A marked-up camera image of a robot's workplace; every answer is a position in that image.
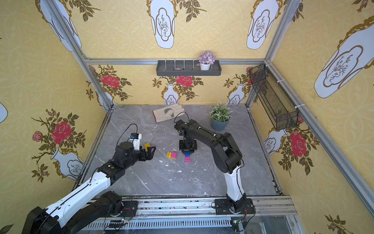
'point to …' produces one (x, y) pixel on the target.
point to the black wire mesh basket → (281, 112)
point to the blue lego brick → (187, 154)
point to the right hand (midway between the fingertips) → (185, 154)
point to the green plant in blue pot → (220, 116)
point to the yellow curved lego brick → (147, 145)
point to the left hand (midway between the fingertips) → (151, 147)
